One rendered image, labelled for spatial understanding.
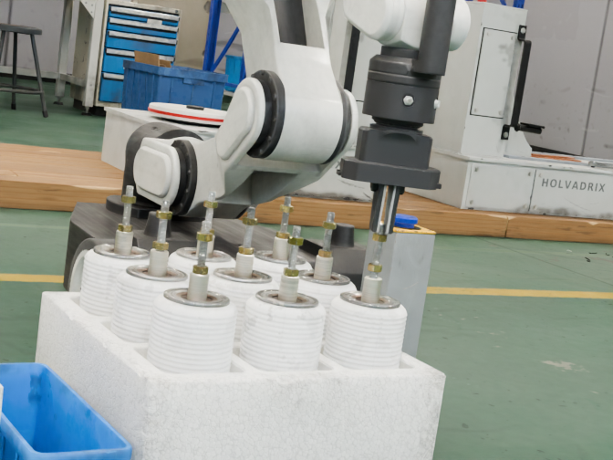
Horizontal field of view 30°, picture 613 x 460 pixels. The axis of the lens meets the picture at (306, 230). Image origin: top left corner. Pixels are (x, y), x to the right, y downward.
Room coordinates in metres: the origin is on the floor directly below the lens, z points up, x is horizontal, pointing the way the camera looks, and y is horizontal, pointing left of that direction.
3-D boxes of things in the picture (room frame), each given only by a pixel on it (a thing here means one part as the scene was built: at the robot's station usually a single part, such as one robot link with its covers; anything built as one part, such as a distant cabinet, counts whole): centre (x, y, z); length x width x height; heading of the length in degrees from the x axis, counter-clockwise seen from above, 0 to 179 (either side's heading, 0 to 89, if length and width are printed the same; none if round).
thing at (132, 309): (1.37, 0.17, 0.16); 0.10 x 0.10 x 0.18
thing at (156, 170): (2.19, 0.22, 0.28); 0.21 x 0.20 x 0.13; 29
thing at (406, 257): (1.64, -0.14, 0.16); 0.07 x 0.07 x 0.31; 31
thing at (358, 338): (1.39, -0.09, 0.16); 0.10 x 0.10 x 0.18
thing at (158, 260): (1.37, 0.17, 0.26); 0.02 x 0.02 x 0.03
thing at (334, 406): (1.43, 0.07, 0.09); 0.39 x 0.39 x 0.18; 31
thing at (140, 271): (1.37, 0.17, 0.25); 0.08 x 0.08 x 0.01
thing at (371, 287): (1.39, -0.09, 0.26); 0.02 x 0.02 x 0.03
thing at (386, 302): (1.39, -0.09, 0.25); 0.08 x 0.08 x 0.01
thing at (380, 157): (1.39, -0.09, 0.46); 0.13 x 0.10 x 0.12; 98
